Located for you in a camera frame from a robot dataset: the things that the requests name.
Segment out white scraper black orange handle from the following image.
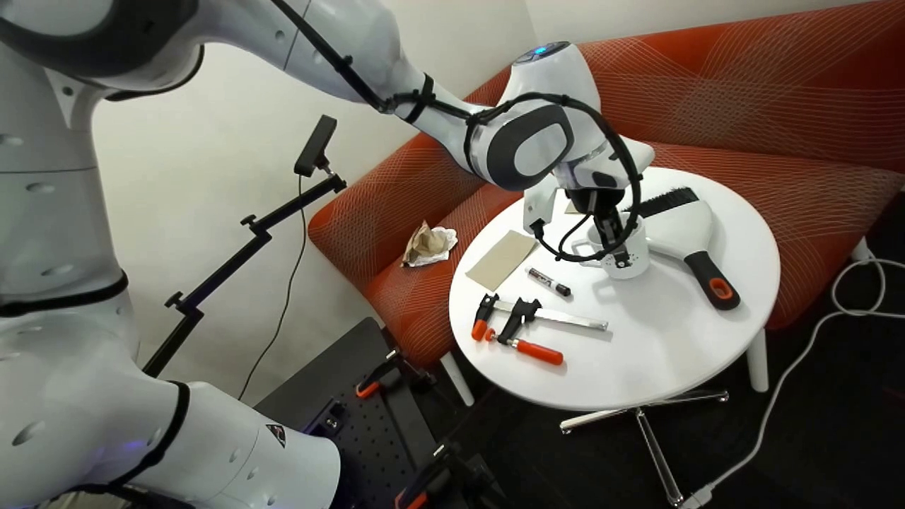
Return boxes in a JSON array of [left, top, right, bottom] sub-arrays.
[[630, 183, 743, 313]]

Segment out black marker pen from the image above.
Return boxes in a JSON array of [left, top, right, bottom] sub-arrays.
[[522, 265, 575, 299]]

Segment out black exterior camera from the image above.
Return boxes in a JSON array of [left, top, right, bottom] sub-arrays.
[[292, 114, 339, 178]]

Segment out white round table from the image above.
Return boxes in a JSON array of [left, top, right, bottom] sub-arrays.
[[438, 164, 783, 414]]

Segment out metal floor stand legs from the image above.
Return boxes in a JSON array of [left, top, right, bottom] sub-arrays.
[[558, 387, 732, 509]]

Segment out orange black base clamp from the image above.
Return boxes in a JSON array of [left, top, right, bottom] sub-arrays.
[[351, 347, 408, 405], [392, 449, 479, 509]]

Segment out red fabric corner sofa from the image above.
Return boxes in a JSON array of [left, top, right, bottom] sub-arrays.
[[306, 0, 905, 370]]

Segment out long bar clamp orange grip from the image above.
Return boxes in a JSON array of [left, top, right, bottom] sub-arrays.
[[469, 291, 614, 346]]

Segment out white floor cable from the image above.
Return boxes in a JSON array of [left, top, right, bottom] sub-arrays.
[[675, 255, 905, 509]]

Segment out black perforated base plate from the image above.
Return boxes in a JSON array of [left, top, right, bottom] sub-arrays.
[[252, 318, 513, 509]]

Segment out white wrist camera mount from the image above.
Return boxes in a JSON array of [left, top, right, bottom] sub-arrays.
[[520, 176, 572, 240]]

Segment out thin black camera cable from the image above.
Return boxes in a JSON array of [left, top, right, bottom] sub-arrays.
[[234, 178, 315, 405]]

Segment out crumpled tan paper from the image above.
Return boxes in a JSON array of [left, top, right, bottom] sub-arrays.
[[399, 220, 462, 272]]

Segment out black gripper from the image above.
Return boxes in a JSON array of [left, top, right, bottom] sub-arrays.
[[563, 166, 634, 272]]

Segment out black jointed camera stand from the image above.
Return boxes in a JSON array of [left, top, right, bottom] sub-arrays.
[[138, 172, 347, 383]]

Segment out large tan cardboard square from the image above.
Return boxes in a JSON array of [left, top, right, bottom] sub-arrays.
[[464, 230, 542, 295]]

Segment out short clamp orange handle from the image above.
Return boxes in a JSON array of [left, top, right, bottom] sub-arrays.
[[494, 298, 569, 370]]

